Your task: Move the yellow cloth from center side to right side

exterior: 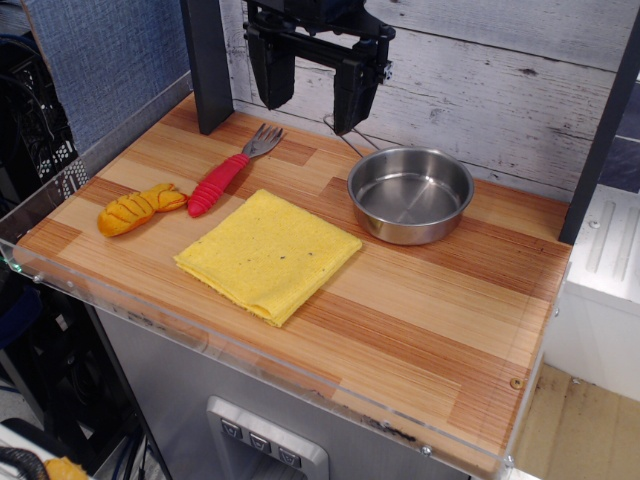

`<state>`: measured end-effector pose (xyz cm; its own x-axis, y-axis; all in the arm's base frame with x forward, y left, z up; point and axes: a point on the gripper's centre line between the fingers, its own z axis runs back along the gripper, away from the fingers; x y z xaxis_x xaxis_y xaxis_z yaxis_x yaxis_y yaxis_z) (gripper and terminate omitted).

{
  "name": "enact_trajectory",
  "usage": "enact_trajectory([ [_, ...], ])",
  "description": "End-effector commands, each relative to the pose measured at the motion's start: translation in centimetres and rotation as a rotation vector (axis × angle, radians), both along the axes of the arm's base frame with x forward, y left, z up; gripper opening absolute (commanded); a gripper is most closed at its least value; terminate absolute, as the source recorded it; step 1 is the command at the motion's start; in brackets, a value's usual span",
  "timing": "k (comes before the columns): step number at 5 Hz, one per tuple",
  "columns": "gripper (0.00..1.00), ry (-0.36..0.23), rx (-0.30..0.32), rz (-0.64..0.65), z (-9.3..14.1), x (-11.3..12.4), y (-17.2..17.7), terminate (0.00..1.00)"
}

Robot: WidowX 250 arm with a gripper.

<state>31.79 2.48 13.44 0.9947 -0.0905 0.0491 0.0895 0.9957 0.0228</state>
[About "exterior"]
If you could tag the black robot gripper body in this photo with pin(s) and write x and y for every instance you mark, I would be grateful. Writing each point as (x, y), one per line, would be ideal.
(331, 31)

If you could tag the black plastic crate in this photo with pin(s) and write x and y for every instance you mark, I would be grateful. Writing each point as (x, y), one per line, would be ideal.
(36, 140)

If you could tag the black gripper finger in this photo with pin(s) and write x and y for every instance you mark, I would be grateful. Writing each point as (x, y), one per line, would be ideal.
(355, 86)
(273, 66)

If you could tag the dark grey post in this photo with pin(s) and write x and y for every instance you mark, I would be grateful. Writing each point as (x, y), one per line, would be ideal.
(612, 115)
(207, 53)

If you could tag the dark grey left post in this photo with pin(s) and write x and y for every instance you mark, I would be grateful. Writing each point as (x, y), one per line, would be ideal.
(207, 53)

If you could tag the red-handled metal fork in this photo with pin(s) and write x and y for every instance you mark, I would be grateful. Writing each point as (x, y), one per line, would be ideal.
(209, 190)

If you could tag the silver button panel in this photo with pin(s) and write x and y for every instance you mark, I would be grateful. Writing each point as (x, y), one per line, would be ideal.
(250, 446)

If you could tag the white grooved box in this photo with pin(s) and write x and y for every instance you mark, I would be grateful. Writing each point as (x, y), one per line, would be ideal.
(593, 333)

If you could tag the yellow cloth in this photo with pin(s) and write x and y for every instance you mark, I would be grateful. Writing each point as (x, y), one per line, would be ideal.
(269, 256)

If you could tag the orange plush croissant toy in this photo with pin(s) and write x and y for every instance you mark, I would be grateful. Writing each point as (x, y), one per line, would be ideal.
(130, 211)

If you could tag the stainless steel pan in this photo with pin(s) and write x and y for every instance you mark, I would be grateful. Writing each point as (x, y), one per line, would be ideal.
(408, 195)

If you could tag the clear acrylic table guard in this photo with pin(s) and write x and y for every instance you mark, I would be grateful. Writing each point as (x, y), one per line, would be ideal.
(409, 363)

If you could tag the dark grey right post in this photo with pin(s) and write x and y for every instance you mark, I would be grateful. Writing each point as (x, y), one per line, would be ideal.
(612, 115)

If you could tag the orange object at corner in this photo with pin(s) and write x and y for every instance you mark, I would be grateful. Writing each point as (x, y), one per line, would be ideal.
(64, 469)

